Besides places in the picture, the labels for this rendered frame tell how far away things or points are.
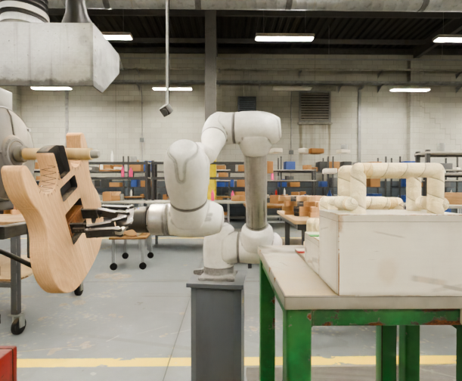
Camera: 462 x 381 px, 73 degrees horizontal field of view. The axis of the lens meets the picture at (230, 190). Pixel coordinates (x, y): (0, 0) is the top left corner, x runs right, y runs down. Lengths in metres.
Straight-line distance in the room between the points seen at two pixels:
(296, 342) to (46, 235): 0.62
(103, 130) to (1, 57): 12.02
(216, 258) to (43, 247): 0.90
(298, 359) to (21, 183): 0.70
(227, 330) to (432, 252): 1.08
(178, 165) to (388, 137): 12.92
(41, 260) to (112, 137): 11.93
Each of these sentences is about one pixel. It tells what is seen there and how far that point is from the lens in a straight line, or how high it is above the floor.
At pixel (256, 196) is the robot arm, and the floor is 1.12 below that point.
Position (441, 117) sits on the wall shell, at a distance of 14.69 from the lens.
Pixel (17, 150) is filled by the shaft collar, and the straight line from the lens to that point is 1.01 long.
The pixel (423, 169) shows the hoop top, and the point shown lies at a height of 1.20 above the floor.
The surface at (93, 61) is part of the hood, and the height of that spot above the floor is 1.44.
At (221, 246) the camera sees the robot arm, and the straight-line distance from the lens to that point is 1.56.
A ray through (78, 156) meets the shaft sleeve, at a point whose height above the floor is 1.24.
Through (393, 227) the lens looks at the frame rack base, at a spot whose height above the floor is 1.08.
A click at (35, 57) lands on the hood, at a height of 1.45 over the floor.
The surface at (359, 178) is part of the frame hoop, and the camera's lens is 0.72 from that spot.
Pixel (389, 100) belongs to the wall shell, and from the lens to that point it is 13.81.
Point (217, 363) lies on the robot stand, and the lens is 1.71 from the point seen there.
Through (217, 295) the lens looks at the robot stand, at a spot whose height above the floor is 0.64.
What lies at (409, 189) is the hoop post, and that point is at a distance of 0.87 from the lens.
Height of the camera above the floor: 1.16
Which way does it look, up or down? 1 degrees down
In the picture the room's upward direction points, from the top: straight up
